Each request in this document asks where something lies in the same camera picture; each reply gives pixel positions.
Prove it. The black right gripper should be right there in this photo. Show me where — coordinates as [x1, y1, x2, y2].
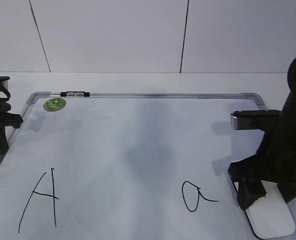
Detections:
[228, 111, 296, 210]

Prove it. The white whiteboard eraser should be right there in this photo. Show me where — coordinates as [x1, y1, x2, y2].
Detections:
[225, 176, 296, 240]

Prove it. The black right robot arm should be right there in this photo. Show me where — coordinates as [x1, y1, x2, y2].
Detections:
[228, 58, 296, 210]

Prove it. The green round magnet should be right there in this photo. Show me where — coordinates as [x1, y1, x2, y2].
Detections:
[43, 97, 67, 112]

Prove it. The black board hanging clip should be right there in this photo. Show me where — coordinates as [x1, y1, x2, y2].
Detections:
[60, 91, 90, 98]

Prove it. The white framed whiteboard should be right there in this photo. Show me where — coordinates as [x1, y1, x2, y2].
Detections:
[0, 91, 296, 240]

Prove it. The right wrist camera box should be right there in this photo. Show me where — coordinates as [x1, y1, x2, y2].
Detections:
[230, 110, 281, 131]

